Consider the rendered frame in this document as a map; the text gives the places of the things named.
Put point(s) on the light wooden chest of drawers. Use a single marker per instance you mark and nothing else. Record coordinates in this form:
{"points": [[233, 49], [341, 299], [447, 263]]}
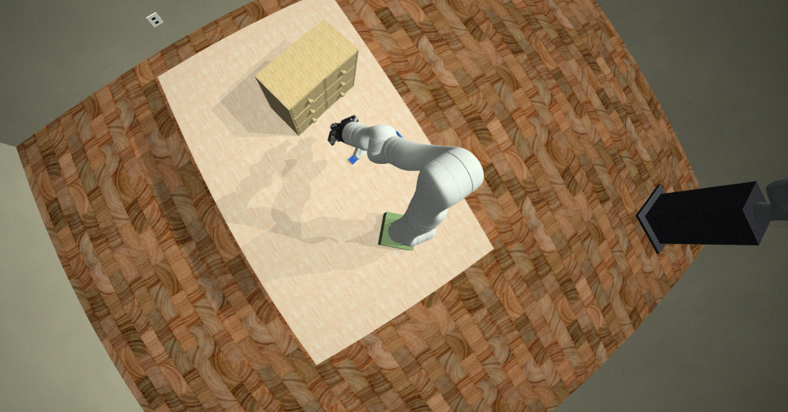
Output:
{"points": [[301, 67]]}

